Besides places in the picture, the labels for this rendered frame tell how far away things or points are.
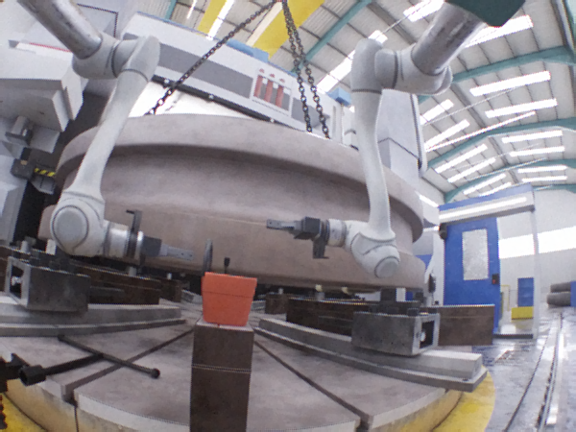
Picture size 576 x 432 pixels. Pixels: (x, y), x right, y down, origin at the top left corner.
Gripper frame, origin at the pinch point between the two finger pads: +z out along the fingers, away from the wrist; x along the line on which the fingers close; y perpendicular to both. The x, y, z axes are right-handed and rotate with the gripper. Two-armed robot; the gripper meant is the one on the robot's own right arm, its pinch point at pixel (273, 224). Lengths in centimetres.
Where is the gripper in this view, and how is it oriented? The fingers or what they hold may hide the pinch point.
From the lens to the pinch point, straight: 85.0
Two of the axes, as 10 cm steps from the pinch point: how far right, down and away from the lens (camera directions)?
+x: 2.3, -2.4, -9.4
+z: -9.7, -1.5, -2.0
